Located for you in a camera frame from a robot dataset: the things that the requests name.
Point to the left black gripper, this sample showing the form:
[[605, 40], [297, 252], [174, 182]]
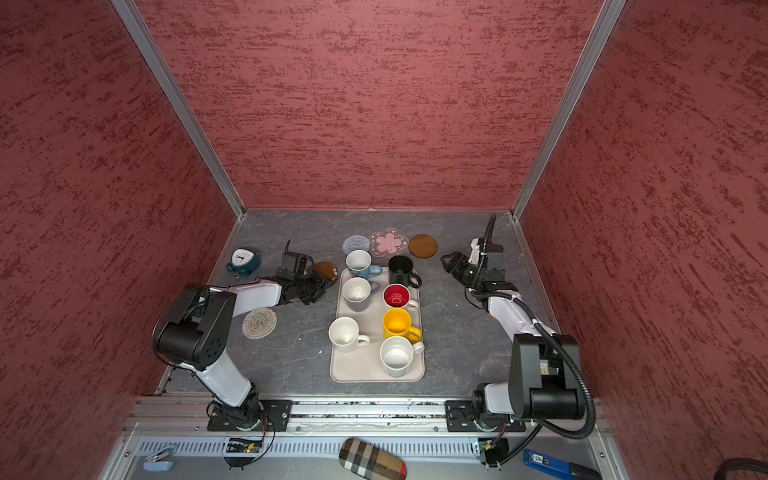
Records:
[[319, 289]]

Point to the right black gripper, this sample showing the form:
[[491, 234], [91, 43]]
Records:
[[456, 264]]

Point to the dark glossy brown coaster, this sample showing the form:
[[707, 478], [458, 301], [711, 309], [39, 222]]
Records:
[[328, 270]]

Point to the brown wooden coaster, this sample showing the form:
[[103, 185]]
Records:
[[423, 246]]

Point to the grey round coaster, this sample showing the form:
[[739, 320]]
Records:
[[354, 243]]

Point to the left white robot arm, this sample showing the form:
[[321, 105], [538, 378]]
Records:
[[193, 331]]

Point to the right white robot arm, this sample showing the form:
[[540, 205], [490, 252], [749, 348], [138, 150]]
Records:
[[545, 384]]

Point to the lavender mug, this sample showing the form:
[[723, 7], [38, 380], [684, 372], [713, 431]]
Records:
[[357, 293]]

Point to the blue floral mug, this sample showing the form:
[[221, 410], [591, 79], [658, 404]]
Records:
[[359, 264]]

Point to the black mug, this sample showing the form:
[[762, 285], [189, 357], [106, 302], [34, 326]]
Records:
[[401, 271]]

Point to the white mug left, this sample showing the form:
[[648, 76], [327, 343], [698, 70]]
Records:
[[344, 333]]

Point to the white mug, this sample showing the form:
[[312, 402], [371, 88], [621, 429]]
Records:
[[344, 333], [397, 354]]

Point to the white patterned round coaster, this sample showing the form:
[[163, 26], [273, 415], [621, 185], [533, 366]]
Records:
[[259, 323]]

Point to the red interior mug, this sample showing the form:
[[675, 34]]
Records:
[[399, 296]]

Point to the pink flower coaster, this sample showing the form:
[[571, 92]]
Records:
[[387, 243]]

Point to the yellow mug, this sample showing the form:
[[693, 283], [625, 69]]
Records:
[[398, 322]]

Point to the beige serving tray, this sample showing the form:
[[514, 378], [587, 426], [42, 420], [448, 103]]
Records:
[[363, 365]]

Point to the white mug front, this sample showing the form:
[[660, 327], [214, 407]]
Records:
[[397, 354]]

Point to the plaid glasses case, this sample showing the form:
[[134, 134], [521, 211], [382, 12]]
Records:
[[370, 462]]

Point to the blue tool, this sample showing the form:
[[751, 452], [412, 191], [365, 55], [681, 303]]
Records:
[[558, 468]]

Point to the small stapler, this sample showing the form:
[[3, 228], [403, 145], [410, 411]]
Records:
[[159, 461]]

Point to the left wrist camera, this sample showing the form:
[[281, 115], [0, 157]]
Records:
[[294, 265]]

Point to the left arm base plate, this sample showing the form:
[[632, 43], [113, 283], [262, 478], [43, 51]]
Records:
[[270, 414]]

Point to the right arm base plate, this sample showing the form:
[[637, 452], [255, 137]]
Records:
[[467, 416]]

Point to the aluminium rail frame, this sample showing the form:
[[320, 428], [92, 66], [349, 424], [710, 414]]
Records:
[[411, 428]]

